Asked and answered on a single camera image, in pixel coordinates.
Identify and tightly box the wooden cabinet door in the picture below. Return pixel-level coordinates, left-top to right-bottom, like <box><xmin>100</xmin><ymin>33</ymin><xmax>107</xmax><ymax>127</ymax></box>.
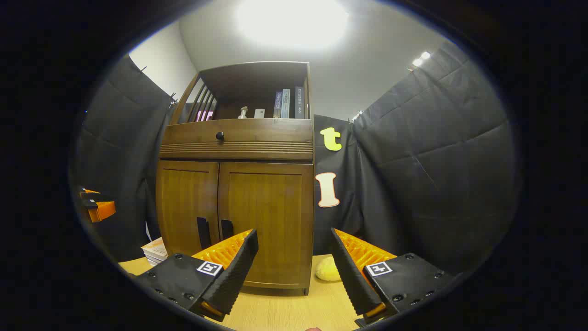
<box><xmin>156</xmin><ymin>160</ymin><xmax>220</xmax><ymax>257</ymax></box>
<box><xmin>218</xmin><ymin>161</ymin><xmax>314</xmax><ymax>289</ymax></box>

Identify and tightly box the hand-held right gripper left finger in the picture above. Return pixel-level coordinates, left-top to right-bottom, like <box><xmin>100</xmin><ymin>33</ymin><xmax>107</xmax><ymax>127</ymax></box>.
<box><xmin>133</xmin><ymin>228</ymin><xmax>259</xmax><ymax>322</ymax></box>

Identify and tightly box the wooden cabinet drawer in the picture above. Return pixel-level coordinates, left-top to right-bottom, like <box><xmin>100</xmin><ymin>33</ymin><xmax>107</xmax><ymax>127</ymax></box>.
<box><xmin>162</xmin><ymin>119</ymin><xmax>313</xmax><ymax>144</ymax></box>

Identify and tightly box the wooden double-door shoe cabinet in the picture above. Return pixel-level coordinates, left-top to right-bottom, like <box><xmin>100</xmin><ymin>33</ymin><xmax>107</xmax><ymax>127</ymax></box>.
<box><xmin>155</xmin><ymin>61</ymin><xmax>315</xmax><ymax>296</ymax></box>

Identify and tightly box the yellow fluffy ball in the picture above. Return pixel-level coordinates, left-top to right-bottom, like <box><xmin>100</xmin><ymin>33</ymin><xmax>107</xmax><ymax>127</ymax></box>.
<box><xmin>315</xmin><ymin>256</ymin><xmax>341</xmax><ymax>281</ymax></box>

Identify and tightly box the black backdrop cloth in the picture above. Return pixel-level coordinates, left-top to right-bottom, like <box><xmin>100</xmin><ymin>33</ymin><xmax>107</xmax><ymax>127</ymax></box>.
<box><xmin>69</xmin><ymin>40</ymin><xmax>523</xmax><ymax>276</ymax></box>

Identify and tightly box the stack of thin books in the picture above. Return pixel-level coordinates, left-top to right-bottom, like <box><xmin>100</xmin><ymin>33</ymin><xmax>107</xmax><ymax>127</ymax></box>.
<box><xmin>141</xmin><ymin>237</ymin><xmax>169</xmax><ymax>266</ymax></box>

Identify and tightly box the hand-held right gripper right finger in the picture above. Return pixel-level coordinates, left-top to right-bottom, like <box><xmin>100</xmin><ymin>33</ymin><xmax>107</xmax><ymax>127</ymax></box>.
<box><xmin>330</xmin><ymin>228</ymin><xmax>455</xmax><ymax>328</ymax></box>

